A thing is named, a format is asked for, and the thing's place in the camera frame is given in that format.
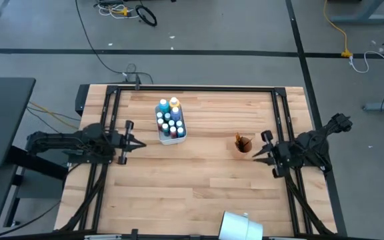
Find silver aluminium bracket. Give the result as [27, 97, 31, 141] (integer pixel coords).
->
[84, 234, 123, 240]

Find white floor cable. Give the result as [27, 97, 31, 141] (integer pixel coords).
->
[348, 50, 384, 84]

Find yellow and green wires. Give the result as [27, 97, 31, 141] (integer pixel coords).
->
[26, 101, 81, 131]

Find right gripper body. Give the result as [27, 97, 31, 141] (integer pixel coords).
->
[261, 129, 293, 179]

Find black cable coil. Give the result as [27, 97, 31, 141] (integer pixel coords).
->
[135, 5, 158, 27]

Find black desk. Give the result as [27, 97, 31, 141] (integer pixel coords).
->
[0, 77, 37, 168]

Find gray desk leg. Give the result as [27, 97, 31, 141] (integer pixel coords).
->
[328, 0, 384, 25]

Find white plastic bin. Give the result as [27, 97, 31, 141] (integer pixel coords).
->
[154, 103, 188, 146]

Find large turquoise paint bottle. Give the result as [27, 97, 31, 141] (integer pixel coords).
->
[158, 99, 171, 114]

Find black aluminium table frame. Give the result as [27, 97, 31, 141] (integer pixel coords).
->
[54, 84, 336, 240]

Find large purple paint bottle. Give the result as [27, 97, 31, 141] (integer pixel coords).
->
[169, 106, 182, 121]

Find black desk base frame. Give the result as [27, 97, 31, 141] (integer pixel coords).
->
[3, 145, 70, 229]

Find long black floor cable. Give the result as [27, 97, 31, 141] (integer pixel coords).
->
[75, 0, 155, 85]

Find yellow extension cable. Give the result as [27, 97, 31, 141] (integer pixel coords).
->
[323, 0, 353, 58]

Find white and yellow cable bundle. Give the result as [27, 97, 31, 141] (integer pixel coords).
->
[93, 0, 136, 20]

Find white cylindrical lamp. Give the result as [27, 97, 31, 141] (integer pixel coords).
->
[217, 210, 264, 240]

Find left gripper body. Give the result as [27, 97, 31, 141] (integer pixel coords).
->
[113, 120, 135, 166]

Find peach plastic cup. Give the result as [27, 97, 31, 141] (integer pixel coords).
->
[234, 132, 254, 155]

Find black control box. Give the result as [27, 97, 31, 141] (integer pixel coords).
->
[75, 83, 91, 117]

